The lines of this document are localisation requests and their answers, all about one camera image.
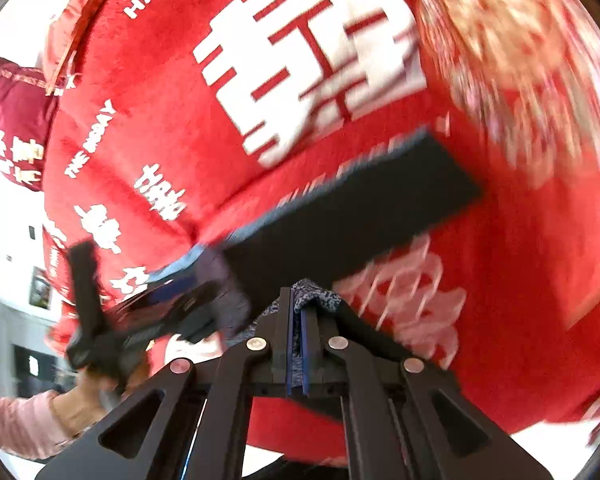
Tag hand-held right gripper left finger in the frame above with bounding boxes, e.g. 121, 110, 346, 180
34, 286, 294, 480

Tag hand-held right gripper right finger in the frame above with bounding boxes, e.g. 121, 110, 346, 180
295, 304, 552, 480

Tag framed picture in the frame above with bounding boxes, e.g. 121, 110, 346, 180
29, 266, 54, 309

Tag floral quilt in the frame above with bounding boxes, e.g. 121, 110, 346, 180
409, 0, 600, 191

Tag dark red printed pillow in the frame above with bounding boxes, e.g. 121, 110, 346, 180
0, 55, 62, 192

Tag person's left forearm pink sleeve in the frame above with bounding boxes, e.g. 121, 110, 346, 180
0, 389, 75, 462

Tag red satin cushion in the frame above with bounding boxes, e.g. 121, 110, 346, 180
41, 0, 115, 88

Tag person's left hand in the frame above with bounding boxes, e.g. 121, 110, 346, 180
52, 340, 153, 437

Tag red printed blanket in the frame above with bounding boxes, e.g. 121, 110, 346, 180
40, 0, 600, 468

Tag black pants with grey band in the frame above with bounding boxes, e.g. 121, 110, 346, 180
149, 127, 484, 342

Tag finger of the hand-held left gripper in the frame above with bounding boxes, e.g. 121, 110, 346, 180
122, 310, 228, 347
104, 275, 227, 317

